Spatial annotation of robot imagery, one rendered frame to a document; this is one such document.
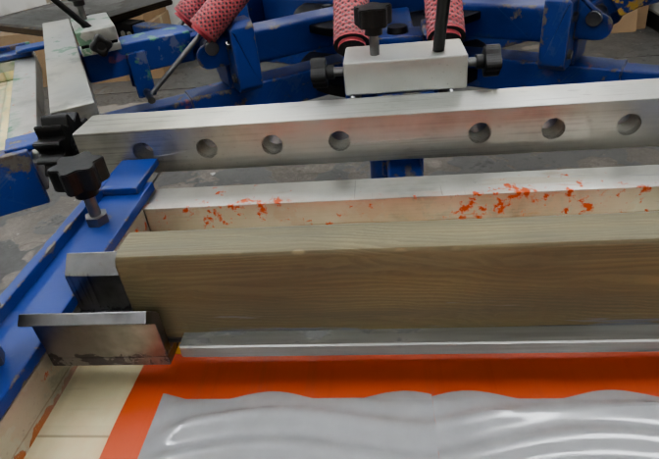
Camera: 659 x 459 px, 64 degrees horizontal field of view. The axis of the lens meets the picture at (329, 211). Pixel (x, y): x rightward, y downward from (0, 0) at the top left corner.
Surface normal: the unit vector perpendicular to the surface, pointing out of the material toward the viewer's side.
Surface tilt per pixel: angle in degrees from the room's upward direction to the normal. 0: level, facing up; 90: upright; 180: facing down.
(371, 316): 90
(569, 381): 0
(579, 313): 90
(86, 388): 0
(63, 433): 0
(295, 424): 28
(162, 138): 90
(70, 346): 90
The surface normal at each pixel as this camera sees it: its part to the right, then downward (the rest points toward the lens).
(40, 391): 0.99, -0.04
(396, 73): -0.07, 0.55
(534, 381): -0.10, -0.83
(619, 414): -0.16, -0.48
